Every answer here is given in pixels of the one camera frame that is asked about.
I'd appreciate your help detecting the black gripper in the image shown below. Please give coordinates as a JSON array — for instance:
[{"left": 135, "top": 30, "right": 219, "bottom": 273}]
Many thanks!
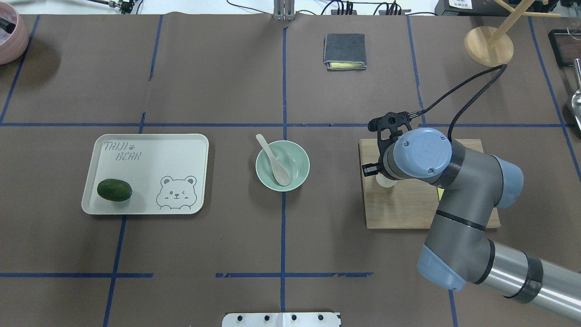
[{"left": 362, "top": 162, "right": 385, "bottom": 177}]

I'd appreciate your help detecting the white steamed bun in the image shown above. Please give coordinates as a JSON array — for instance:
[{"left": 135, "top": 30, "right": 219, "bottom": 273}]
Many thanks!
[{"left": 375, "top": 174, "right": 398, "bottom": 188}]

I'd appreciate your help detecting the white ceramic spoon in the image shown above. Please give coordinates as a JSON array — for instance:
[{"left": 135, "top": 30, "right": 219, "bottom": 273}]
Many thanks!
[{"left": 256, "top": 133, "right": 291, "bottom": 186}]

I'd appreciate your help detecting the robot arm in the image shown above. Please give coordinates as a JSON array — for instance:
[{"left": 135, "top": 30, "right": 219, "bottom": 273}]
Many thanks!
[{"left": 361, "top": 128, "right": 581, "bottom": 322}]

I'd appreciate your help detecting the green ceramic bowl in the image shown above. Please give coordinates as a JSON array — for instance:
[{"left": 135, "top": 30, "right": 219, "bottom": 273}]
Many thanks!
[{"left": 255, "top": 140, "right": 310, "bottom": 192}]

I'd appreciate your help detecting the pink bowl with ice cubes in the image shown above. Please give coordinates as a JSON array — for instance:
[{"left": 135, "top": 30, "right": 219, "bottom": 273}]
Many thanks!
[{"left": 0, "top": 2, "right": 29, "bottom": 65}]

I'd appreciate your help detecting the grey folded cloth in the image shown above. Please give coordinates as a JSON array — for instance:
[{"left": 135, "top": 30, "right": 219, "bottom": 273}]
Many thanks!
[{"left": 322, "top": 34, "right": 367, "bottom": 71}]

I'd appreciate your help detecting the wooden mug tree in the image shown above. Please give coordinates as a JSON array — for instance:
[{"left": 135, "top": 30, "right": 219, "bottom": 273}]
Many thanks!
[{"left": 463, "top": 0, "right": 561, "bottom": 68}]

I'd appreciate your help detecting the cream serving tray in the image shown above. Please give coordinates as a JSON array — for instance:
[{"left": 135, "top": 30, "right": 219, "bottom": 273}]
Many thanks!
[{"left": 81, "top": 133, "right": 209, "bottom": 215}]

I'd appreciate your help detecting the metal scoop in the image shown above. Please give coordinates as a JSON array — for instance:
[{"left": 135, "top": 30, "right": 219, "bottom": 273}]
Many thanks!
[{"left": 570, "top": 58, "right": 581, "bottom": 130}]

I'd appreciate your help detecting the green avocado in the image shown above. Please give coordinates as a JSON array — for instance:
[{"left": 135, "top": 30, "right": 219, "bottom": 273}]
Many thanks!
[{"left": 96, "top": 178, "right": 133, "bottom": 202}]

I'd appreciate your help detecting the black tripod stand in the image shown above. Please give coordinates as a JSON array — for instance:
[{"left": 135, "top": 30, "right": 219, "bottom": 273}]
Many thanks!
[{"left": 89, "top": 0, "right": 135, "bottom": 15}]

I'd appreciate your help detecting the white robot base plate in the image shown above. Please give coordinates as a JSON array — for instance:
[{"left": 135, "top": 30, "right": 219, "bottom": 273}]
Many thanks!
[{"left": 222, "top": 312, "right": 342, "bottom": 327}]

